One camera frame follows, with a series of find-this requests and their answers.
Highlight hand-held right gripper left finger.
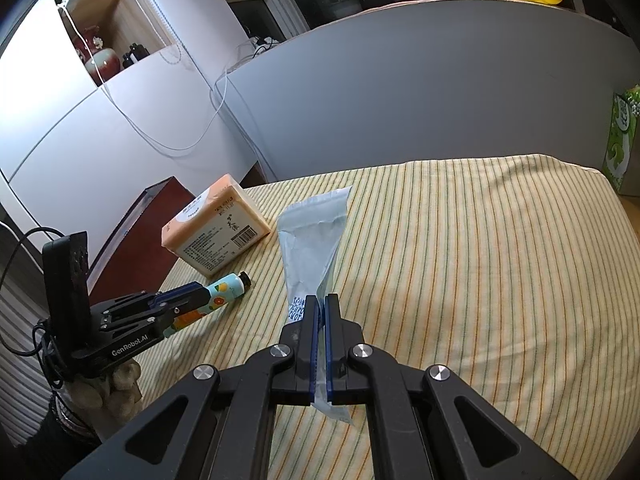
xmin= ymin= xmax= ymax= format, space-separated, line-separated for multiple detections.
xmin=62 ymin=295 xmax=321 ymax=480

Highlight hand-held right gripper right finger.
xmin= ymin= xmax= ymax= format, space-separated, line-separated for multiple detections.
xmin=324 ymin=292 xmax=581 ymax=480

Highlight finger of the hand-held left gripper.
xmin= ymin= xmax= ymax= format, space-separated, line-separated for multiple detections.
xmin=107 ymin=282 xmax=203 ymax=311
xmin=97 ymin=287 xmax=214 ymax=333

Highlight patterned hand cream tube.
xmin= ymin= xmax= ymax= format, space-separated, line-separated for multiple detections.
xmin=167 ymin=271 xmax=252 ymax=333

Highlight pale translucent plastic packet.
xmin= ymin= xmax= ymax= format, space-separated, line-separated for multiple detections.
xmin=276 ymin=186 xmax=356 ymax=426

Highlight person's left forearm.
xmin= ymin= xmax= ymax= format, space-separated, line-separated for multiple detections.
xmin=36 ymin=390 xmax=107 ymax=450

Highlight person's left hand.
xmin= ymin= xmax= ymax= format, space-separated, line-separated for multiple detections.
xmin=72 ymin=357 xmax=143 ymax=442

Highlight orange tissue pack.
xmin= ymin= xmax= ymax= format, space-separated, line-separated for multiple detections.
xmin=161 ymin=173 xmax=273 ymax=277

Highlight striped table cloth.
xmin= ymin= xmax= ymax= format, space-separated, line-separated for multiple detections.
xmin=122 ymin=154 xmax=640 ymax=480

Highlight small black bottles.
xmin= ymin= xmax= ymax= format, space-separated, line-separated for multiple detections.
xmin=122 ymin=44 xmax=152 ymax=69

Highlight red ceramic vase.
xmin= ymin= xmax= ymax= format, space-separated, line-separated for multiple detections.
xmin=82 ymin=27 xmax=123 ymax=84

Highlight power strip with plugs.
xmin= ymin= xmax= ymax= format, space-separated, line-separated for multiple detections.
xmin=249 ymin=35 xmax=282 ymax=57

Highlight grey partition panel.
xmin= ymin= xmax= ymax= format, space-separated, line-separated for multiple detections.
xmin=215 ymin=0 xmax=640 ymax=183

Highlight dark window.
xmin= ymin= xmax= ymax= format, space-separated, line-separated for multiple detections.
xmin=220 ymin=0 xmax=586 ymax=43

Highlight green tissue box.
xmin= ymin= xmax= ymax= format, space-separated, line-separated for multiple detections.
xmin=602 ymin=85 xmax=640 ymax=193

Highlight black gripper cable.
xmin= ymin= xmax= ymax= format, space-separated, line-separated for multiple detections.
xmin=0 ymin=227 xmax=68 ymax=392

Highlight white cable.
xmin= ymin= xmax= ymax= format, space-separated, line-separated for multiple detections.
xmin=62 ymin=0 xmax=231 ymax=153

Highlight wooden wall shelf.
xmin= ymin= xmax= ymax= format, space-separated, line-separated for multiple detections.
xmin=52 ymin=0 xmax=183 ymax=86

